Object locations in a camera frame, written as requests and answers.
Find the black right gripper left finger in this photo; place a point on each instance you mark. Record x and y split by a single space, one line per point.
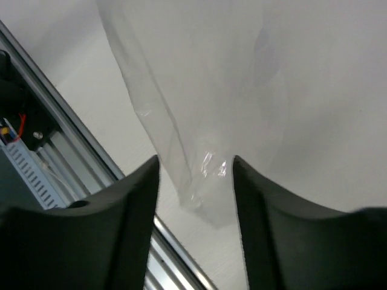
100 242

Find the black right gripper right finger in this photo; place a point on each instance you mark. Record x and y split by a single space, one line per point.
289 242

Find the clear zip bag blue zipper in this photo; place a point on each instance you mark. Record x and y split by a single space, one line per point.
295 88

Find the aluminium front rail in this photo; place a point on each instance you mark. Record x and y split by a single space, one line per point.
169 264

